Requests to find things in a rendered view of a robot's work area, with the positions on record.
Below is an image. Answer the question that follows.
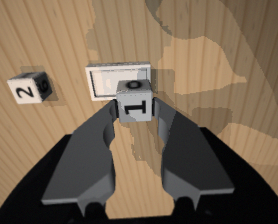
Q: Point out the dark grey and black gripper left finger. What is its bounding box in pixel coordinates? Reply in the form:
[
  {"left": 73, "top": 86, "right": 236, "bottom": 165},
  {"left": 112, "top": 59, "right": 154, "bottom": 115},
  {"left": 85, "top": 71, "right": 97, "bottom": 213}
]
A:
[{"left": 0, "top": 99, "right": 119, "bottom": 224}]

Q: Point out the white rectangular tray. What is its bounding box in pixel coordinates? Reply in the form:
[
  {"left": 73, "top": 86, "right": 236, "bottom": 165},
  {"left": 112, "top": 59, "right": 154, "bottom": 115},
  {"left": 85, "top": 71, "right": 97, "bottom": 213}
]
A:
[{"left": 85, "top": 61, "right": 151, "bottom": 101}]

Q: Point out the white number cube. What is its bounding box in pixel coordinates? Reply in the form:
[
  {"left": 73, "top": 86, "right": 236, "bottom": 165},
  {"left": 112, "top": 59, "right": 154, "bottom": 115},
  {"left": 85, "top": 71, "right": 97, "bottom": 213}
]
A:
[
  {"left": 116, "top": 79, "right": 153, "bottom": 122},
  {"left": 7, "top": 71, "right": 53, "bottom": 104}
]

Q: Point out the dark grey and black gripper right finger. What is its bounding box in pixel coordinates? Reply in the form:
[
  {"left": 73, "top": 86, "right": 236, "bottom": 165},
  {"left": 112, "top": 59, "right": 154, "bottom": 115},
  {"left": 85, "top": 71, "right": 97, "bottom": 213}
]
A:
[{"left": 152, "top": 97, "right": 278, "bottom": 224}]

